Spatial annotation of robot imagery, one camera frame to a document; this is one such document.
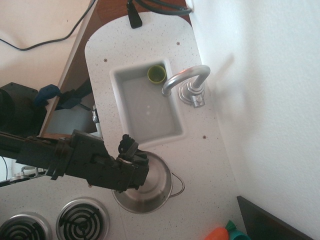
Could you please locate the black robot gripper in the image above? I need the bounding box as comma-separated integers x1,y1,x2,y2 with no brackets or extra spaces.
65,130,150,193

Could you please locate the stainless steel pot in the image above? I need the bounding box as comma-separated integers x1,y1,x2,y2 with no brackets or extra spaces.
112,151,185,215

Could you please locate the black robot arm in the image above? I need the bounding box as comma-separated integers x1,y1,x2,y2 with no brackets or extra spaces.
0,130,149,192

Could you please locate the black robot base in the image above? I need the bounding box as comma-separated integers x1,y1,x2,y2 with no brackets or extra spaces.
0,82,47,138

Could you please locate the grey toy sink basin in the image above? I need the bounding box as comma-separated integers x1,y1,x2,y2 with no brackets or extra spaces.
109,58,186,148

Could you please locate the silver cabinet knob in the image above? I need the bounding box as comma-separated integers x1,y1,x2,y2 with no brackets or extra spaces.
92,105,100,124

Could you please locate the blue clamp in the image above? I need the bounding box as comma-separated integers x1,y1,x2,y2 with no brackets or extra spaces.
33,84,86,110

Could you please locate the green plastic cup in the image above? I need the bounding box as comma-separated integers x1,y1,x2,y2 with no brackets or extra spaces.
147,65,167,85

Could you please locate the right black stove burner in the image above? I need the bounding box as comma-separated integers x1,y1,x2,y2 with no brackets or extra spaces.
55,197,110,240

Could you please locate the black stove burner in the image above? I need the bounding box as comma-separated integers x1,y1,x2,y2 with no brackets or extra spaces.
0,212,53,240
55,197,110,240

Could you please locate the silver toy faucet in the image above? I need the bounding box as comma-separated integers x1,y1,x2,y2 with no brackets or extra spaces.
161,65,211,108

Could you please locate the left black stove burner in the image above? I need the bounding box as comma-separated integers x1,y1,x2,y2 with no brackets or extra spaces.
0,212,53,240

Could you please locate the orange toy carrot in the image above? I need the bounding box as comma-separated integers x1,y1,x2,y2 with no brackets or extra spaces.
204,227,229,240

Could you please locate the teal plastic toy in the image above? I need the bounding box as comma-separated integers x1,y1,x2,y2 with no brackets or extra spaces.
225,220,251,240

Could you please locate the black strap clip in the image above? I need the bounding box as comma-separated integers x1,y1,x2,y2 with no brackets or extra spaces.
126,0,143,29

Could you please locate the thin black floor cable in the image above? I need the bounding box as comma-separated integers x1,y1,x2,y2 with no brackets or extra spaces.
0,0,97,52

